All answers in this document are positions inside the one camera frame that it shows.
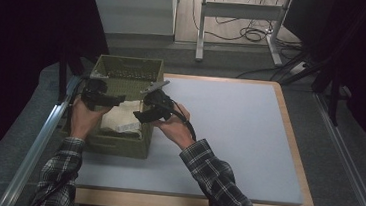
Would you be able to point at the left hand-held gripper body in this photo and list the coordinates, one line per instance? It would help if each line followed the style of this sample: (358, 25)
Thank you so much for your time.
(94, 90)

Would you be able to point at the person's right hand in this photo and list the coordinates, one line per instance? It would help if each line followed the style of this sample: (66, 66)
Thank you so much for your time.
(177, 126)

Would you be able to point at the white power strip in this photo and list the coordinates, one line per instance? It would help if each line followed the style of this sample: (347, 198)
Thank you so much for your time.
(298, 69)

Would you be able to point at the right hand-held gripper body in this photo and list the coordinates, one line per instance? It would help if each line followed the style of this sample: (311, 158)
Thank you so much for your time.
(159, 101)

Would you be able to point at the grey metal desk frame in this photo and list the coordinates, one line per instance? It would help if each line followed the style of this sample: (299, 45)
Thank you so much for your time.
(239, 11)

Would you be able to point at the black stand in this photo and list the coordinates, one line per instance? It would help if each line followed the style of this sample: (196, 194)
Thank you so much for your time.
(333, 96)
(63, 72)

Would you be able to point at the person's left hand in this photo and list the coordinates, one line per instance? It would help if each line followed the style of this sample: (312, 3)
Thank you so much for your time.
(84, 121)

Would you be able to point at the green woven basket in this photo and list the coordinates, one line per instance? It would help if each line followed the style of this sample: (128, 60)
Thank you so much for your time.
(117, 145)

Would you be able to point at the cream cloth with egg print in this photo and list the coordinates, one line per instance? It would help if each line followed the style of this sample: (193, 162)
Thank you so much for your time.
(121, 116)

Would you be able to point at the light grey table mat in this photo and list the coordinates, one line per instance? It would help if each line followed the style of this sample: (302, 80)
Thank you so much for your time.
(234, 137)

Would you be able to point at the aluminium rail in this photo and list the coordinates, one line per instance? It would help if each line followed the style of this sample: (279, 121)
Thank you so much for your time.
(32, 153)
(349, 167)

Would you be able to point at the white cabinet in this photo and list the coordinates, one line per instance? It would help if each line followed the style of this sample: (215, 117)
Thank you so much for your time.
(132, 10)

